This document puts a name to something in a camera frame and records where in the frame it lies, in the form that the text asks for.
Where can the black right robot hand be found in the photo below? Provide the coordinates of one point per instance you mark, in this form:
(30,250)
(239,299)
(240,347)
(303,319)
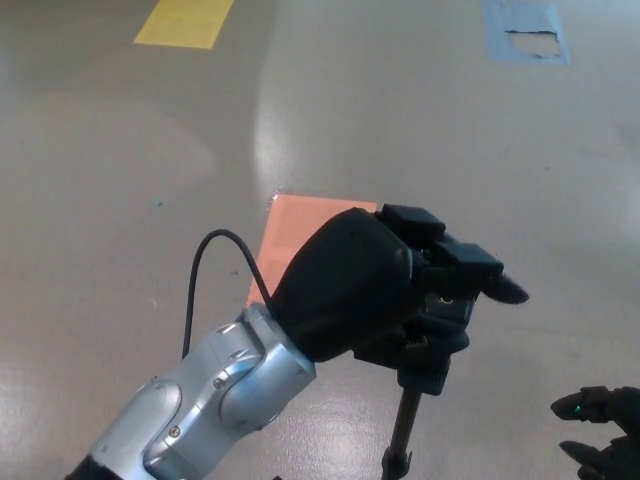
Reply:
(605,430)

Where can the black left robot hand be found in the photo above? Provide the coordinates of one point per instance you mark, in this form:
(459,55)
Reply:
(350,285)

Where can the black phone stand tripod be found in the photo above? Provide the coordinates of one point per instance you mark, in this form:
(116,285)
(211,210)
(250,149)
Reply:
(425,360)

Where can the orange floor marker sheet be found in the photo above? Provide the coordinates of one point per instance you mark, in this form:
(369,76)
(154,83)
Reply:
(287,235)

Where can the torn blue floor marker sheet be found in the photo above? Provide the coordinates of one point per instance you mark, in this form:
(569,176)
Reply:
(525,30)

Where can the yellow floor marker sheet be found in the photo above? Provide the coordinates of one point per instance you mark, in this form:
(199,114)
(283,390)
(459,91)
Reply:
(182,22)

